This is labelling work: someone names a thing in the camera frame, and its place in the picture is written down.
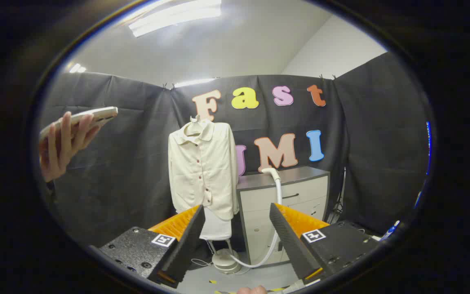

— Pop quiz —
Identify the white garment steamer hose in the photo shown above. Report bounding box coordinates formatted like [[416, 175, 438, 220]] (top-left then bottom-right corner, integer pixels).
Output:
[[229, 179, 283, 269]]

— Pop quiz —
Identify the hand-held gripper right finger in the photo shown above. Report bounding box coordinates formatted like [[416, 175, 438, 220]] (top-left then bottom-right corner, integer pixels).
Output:
[[269, 203, 382, 285]]

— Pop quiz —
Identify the cream button-up shirt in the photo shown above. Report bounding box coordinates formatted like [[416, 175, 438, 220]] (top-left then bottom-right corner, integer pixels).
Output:
[[168, 119, 240, 221]]

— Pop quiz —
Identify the black tripod stand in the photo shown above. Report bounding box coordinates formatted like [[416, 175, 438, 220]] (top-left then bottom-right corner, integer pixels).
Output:
[[326, 167, 348, 225]]

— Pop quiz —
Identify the white garment steamer base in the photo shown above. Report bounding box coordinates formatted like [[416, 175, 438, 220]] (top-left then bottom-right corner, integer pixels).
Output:
[[207, 239, 244, 274]]

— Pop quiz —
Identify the white cabinet with grey top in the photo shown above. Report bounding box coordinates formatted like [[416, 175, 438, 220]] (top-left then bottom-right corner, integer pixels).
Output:
[[236, 166, 330, 266]]

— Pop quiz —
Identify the blue marker pen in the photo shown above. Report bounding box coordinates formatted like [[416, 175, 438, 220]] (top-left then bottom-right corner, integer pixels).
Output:
[[379, 220, 401, 242]]

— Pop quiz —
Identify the white smartphone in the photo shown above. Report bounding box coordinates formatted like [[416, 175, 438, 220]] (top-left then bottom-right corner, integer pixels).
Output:
[[39, 107, 119, 141]]

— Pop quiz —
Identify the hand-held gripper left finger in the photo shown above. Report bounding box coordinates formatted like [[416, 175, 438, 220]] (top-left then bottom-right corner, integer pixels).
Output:
[[89, 204, 206, 289]]

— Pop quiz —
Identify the ceiling light panel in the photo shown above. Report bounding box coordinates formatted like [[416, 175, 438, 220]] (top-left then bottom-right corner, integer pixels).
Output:
[[128, 0, 222, 38]]

